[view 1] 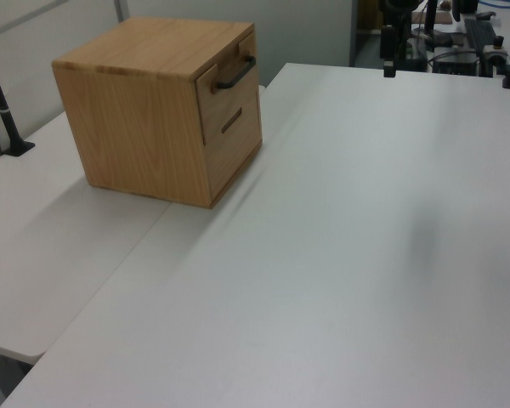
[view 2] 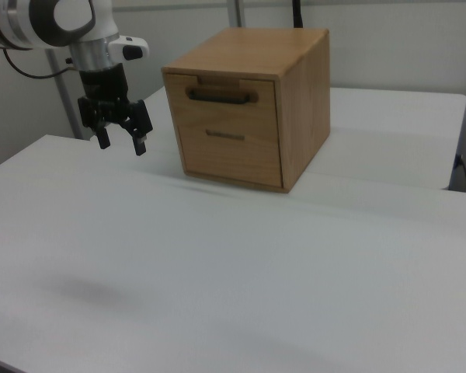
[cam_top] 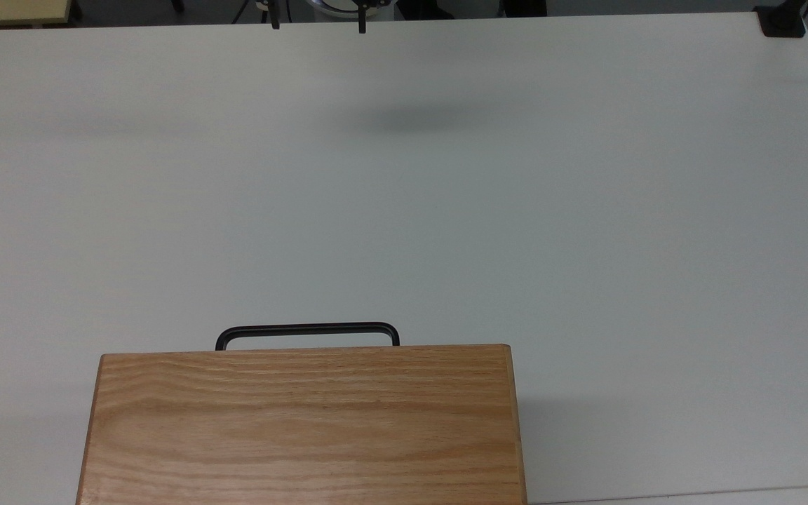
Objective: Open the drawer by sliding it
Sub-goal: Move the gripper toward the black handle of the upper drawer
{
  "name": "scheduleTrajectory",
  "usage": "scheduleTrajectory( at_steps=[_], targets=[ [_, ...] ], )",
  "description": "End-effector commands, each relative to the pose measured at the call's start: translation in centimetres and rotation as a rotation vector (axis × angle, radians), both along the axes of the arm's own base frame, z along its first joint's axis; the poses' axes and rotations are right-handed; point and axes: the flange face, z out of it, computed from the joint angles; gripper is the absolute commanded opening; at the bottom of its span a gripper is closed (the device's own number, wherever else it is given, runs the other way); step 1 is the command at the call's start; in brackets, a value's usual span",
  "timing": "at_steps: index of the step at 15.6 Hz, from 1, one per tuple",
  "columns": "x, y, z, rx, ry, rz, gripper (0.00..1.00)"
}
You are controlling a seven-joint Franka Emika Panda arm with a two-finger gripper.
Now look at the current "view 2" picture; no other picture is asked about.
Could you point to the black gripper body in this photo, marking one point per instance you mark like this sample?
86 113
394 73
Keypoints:
103 87

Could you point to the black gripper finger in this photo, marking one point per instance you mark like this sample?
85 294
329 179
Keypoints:
141 124
103 138

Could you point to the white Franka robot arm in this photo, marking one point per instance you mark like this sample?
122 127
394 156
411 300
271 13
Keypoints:
31 23

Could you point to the wooden drawer with slot grip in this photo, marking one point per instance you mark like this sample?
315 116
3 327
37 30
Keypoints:
233 163

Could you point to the wooden drawer cabinet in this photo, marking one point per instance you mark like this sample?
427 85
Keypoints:
307 101

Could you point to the black vertical pole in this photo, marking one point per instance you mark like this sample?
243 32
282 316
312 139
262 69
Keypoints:
297 13

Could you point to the grey aluminium frame post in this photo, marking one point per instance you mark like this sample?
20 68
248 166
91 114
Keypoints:
236 11
64 105

